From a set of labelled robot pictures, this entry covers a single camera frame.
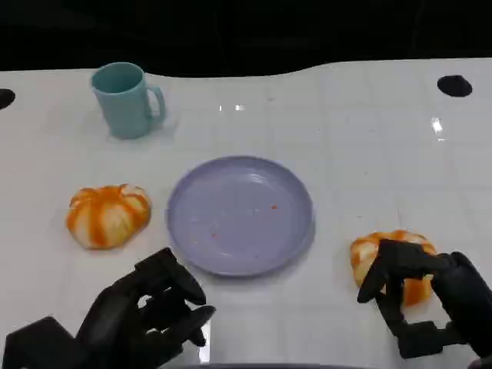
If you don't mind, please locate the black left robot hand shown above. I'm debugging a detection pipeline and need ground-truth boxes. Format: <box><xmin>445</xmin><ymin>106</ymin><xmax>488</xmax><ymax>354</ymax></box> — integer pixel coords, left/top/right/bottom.
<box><xmin>75</xmin><ymin>247</ymin><xmax>217</xmax><ymax>369</ymax></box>

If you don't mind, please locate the lilac plate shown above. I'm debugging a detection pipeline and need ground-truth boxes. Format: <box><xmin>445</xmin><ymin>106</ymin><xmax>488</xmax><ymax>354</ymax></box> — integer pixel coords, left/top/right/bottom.
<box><xmin>165</xmin><ymin>155</ymin><xmax>316</xmax><ymax>278</ymax></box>

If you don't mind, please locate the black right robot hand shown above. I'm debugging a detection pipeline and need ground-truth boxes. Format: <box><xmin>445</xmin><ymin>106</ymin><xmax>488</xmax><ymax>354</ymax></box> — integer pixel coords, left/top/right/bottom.
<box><xmin>357</xmin><ymin>238</ymin><xmax>492</xmax><ymax>361</ymax></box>

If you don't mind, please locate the black table grommet hole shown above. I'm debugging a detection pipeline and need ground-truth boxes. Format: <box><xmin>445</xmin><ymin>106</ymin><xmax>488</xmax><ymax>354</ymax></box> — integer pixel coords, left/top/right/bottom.
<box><xmin>0</xmin><ymin>88</ymin><xmax>16</xmax><ymax>111</ymax></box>
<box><xmin>437</xmin><ymin>74</ymin><xmax>474</xmax><ymax>98</ymax></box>

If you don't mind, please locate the orange and white bread roll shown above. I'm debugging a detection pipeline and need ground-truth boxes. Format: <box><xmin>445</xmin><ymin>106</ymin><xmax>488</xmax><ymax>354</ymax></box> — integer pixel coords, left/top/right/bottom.
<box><xmin>65</xmin><ymin>183</ymin><xmax>152</xmax><ymax>251</ymax></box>
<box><xmin>350</xmin><ymin>229</ymin><xmax>439</xmax><ymax>308</ymax></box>

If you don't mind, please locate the pale green mug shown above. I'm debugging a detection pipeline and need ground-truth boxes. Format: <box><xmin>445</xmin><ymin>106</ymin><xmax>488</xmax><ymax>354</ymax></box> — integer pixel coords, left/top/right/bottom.
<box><xmin>90</xmin><ymin>62</ymin><xmax>168</xmax><ymax>140</ymax></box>

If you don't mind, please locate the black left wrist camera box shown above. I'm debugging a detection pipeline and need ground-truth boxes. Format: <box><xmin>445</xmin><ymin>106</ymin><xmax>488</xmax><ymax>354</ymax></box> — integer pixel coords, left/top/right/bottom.
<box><xmin>3</xmin><ymin>317</ymin><xmax>90</xmax><ymax>369</ymax></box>

